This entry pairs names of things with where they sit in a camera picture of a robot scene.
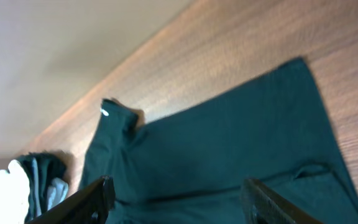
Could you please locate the black white folded shirt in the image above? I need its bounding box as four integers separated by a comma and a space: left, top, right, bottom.
0, 160, 30, 224

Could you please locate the black folded garment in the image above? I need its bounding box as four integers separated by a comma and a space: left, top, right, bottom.
16, 152, 67, 222

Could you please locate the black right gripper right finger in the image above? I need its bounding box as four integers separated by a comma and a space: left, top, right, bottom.
241, 179, 321, 224

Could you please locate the grey folded garment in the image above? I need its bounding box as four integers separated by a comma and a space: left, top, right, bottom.
47, 178, 68, 210

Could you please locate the black t-shirt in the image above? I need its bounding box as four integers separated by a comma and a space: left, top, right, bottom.
79, 58, 358, 223

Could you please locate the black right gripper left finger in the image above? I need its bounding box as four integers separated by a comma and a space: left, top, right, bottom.
28, 176, 116, 224

